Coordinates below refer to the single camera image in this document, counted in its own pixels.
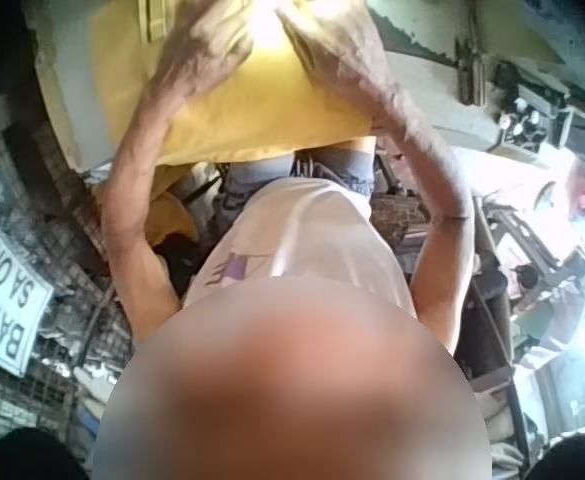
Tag cluttered workbench with machines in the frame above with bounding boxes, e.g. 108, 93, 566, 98
464, 49, 585, 451

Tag person's left hand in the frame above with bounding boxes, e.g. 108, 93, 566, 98
146, 8, 258, 104

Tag yellow fabric bundle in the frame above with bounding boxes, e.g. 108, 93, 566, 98
95, 167, 201, 251

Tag yellow cloth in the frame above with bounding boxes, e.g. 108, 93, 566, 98
89, 0, 379, 167

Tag person's right hand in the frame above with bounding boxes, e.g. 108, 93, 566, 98
274, 0, 404, 130

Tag grey wire mesh fence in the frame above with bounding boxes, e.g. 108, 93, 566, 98
0, 119, 138, 431

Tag black machine with white knobs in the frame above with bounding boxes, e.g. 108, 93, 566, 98
494, 84, 576, 154

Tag beige fabric strip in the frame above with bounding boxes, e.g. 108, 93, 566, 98
138, 0, 169, 44

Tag person's legs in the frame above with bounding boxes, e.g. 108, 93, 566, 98
214, 138, 378, 226

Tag grey metal bar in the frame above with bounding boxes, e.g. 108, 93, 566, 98
454, 9, 489, 107

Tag white sign with black letters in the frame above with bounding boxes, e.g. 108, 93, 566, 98
0, 148, 54, 379

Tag brown woven basket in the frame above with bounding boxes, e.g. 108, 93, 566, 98
370, 193, 431, 246

